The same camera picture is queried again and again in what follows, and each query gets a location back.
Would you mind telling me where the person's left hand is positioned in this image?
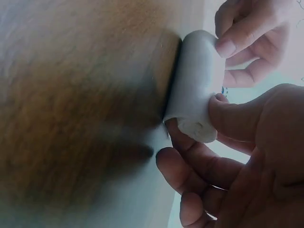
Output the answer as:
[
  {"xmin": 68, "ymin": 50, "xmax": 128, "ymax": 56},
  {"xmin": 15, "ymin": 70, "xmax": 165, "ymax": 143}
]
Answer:
[{"xmin": 214, "ymin": 0, "xmax": 296, "ymax": 89}]

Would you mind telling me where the person's right hand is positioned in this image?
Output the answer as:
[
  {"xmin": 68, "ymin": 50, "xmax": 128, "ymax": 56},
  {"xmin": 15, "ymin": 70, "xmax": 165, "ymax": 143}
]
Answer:
[{"xmin": 155, "ymin": 83, "xmax": 304, "ymax": 228}]

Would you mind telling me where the white cloth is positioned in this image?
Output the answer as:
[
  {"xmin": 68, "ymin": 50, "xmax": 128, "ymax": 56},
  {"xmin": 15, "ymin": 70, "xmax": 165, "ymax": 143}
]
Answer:
[{"xmin": 163, "ymin": 30, "xmax": 227, "ymax": 143}]

